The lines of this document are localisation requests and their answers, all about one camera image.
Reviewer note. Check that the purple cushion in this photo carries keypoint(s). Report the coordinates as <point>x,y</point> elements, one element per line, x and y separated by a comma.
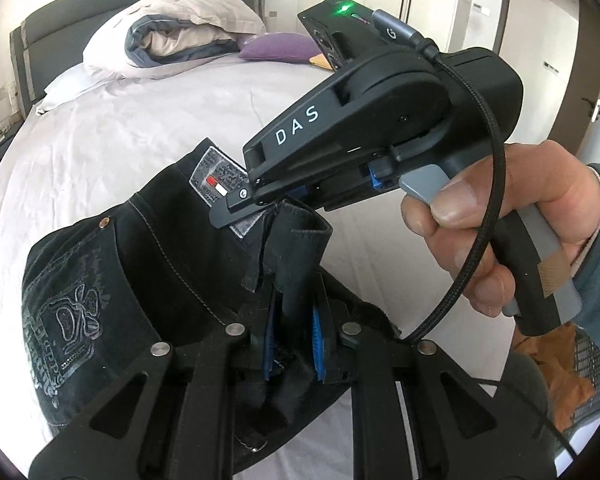
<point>288,47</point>

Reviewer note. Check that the rolled white grey duvet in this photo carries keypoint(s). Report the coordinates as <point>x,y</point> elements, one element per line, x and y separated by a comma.
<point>158,38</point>

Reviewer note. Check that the white pillow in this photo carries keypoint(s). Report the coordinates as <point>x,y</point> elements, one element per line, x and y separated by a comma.
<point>71,84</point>

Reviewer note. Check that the black denim pants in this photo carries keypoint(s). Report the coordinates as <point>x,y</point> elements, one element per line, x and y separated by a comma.
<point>97,294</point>

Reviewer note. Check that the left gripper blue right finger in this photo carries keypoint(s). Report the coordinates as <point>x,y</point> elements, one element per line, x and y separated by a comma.
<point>417,414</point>

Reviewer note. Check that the dark grey upholstered headboard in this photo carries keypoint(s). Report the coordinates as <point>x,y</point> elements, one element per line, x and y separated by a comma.
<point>52,38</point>

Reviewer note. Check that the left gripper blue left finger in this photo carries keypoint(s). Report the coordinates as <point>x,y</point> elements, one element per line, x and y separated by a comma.
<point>171,413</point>

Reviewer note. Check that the white bed sheet mattress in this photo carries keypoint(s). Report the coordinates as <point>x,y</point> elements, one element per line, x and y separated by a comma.
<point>95,151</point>

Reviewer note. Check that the yellow cushion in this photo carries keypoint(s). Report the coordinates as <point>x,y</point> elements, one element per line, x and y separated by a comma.
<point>320,61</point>

